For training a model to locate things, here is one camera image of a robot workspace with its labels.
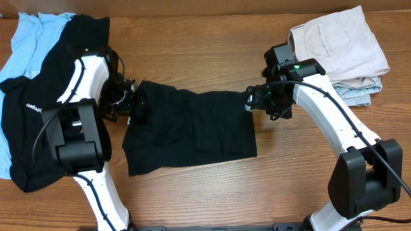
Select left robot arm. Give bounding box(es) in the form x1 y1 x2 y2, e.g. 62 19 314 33
40 46 137 230

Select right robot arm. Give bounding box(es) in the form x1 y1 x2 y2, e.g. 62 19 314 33
245 59 404 230

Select folded light blue jeans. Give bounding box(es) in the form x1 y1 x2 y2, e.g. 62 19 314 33
333 76 383 107

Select folded beige shorts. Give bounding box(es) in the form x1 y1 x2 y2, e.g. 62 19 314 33
288 6 390 92

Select light blue t-shirt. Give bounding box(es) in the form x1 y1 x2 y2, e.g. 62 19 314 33
0 12 76 180

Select black t-shirt with logo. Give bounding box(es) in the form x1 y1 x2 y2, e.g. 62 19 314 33
1 15 110 193

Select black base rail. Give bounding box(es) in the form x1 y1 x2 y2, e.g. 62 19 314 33
76 221 309 231

